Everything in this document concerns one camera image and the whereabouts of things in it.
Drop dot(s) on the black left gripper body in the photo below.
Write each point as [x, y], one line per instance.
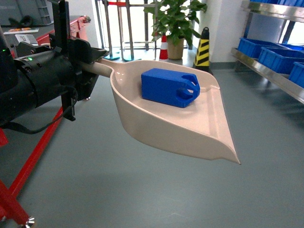
[76, 51]

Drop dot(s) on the blue plastic block part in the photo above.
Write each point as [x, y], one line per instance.
[170, 87]

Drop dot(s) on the beige plastic dustpan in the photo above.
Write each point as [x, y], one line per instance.
[199, 130]

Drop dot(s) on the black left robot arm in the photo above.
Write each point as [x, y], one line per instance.
[30, 81]

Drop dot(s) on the steel roller shelf rack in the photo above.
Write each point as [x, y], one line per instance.
[292, 13]

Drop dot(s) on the red white traffic cone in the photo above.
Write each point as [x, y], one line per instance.
[163, 50]

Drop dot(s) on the green potted plant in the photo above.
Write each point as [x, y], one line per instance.
[175, 19]

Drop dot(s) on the yellow black traffic cone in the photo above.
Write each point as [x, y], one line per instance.
[201, 60]

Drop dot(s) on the blue plastic bin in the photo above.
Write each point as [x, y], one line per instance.
[252, 47]
[280, 60]
[297, 74]

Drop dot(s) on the red table frame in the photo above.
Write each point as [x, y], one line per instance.
[9, 206]

